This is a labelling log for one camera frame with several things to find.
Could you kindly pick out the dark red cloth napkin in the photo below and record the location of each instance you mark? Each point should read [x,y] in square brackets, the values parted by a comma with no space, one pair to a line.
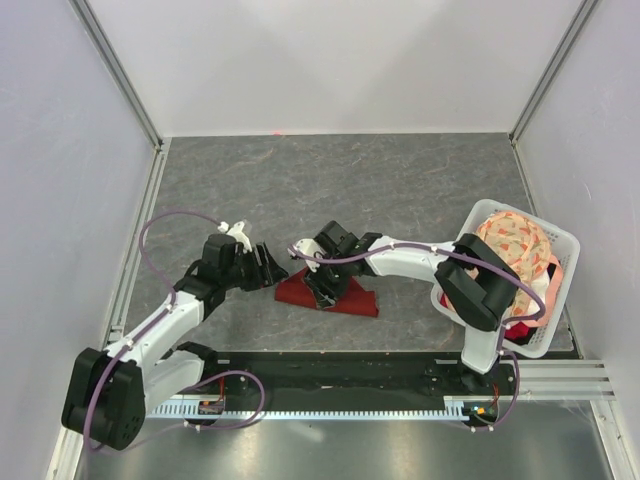
[357,300]

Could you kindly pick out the right aluminium frame post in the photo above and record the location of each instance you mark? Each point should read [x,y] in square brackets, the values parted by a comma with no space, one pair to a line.
[553,67]

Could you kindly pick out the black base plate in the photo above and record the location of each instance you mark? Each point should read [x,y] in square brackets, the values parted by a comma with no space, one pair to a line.
[340,381]

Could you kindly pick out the white plastic laundry basket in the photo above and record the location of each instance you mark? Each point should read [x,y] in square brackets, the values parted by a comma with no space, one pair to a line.
[564,246]

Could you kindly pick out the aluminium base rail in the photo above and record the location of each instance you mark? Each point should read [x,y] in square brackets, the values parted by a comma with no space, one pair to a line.
[70,435]

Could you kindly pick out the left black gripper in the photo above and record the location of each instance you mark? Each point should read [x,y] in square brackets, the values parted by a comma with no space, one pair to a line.
[269,271]

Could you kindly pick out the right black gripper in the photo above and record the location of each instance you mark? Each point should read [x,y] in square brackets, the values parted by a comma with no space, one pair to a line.
[323,298]

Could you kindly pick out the red cloth in basket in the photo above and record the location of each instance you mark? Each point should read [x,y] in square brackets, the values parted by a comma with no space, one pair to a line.
[518,334]

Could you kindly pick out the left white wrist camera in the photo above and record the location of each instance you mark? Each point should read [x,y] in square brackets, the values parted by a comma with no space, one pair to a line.
[239,231]

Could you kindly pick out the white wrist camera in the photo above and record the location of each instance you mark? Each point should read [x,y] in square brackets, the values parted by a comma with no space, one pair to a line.
[239,231]
[306,249]

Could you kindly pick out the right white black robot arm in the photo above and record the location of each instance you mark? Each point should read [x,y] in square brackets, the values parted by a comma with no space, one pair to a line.
[475,281]

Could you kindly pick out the grey slotted cable duct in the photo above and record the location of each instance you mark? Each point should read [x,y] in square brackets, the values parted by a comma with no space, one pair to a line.
[193,408]

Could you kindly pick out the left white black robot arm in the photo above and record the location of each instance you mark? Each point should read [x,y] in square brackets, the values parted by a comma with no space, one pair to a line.
[166,371]

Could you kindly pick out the floral peach cloth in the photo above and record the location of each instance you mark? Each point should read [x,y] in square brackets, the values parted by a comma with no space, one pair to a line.
[525,248]

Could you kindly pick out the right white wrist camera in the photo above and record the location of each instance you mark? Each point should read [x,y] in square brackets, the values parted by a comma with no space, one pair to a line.
[306,249]

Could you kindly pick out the left aluminium frame post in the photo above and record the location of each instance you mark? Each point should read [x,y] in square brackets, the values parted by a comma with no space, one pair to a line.
[98,36]

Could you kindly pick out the aluminium frame post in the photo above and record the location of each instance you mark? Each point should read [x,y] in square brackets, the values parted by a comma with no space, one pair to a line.
[98,36]
[553,67]

